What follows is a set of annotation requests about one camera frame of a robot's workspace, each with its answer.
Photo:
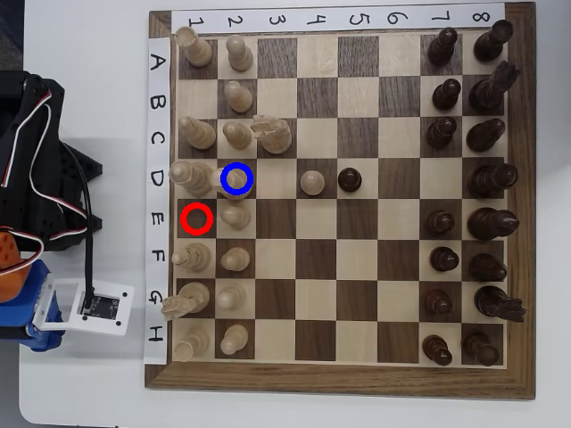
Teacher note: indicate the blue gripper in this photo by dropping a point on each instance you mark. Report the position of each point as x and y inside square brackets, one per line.
[39, 341]

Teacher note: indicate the light wooden king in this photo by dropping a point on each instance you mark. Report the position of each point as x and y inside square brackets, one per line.
[236, 179]

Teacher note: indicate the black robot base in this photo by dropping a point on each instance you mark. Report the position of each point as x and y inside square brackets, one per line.
[96, 169]

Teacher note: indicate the black and orange robot arm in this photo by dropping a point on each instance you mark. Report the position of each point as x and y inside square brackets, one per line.
[40, 209]

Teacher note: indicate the light wooden knight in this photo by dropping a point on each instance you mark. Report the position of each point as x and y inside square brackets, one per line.
[276, 138]
[192, 296]

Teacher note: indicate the light wooden rook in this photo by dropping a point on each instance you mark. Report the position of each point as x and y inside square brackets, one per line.
[192, 343]
[198, 53]

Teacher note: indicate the light wooden pawn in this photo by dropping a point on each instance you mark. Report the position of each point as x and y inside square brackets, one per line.
[235, 258]
[241, 58]
[312, 182]
[234, 339]
[237, 136]
[229, 296]
[235, 217]
[240, 99]

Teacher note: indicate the light wooden queen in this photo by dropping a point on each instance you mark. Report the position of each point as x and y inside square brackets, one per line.
[196, 178]

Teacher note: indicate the white letter label strip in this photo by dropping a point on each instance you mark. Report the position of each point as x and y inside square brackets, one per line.
[157, 82]

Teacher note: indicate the wooden chessboard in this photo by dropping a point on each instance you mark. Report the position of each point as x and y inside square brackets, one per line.
[316, 379]

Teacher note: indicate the dark wooden pawn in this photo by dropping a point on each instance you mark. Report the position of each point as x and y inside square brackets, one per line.
[436, 301]
[441, 133]
[446, 96]
[350, 179]
[441, 46]
[444, 259]
[436, 349]
[439, 222]

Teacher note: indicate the white number label strip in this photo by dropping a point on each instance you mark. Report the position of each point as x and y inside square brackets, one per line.
[332, 20]

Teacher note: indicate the dark wooden rook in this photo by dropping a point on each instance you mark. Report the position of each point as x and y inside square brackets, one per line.
[490, 42]
[479, 348]

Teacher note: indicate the dark wooden bishop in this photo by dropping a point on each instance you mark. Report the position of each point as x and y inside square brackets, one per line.
[486, 267]
[484, 136]

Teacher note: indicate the dark wooden knight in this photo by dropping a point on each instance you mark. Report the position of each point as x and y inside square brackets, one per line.
[488, 91]
[493, 301]

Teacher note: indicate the dark wooden king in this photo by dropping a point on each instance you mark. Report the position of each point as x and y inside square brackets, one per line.
[490, 224]

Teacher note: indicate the dark wooden queen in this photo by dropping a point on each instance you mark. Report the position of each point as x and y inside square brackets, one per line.
[490, 180]

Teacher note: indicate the white camera mount with board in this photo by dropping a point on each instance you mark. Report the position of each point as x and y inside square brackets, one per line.
[125, 318]

